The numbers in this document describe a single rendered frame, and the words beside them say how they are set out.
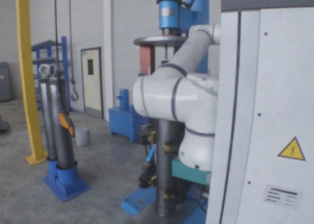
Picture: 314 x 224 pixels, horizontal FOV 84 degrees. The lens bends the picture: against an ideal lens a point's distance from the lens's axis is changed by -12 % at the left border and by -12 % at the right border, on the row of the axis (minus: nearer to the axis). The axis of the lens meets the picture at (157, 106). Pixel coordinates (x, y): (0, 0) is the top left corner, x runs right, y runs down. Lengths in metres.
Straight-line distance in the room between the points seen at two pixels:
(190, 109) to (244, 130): 0.20
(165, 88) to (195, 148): 0.21
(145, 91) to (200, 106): 0.19
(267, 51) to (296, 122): 0.15
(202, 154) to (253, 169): 0.18
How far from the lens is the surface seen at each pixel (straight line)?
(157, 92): 0.63
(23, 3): 3.75
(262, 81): 0.44
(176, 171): 0.68
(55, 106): 2.44
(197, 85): 0.57
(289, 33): 0.45
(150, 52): 1.68
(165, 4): 1.66
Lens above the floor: 1.63
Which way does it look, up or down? 12 degrees down
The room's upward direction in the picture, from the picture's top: straight up
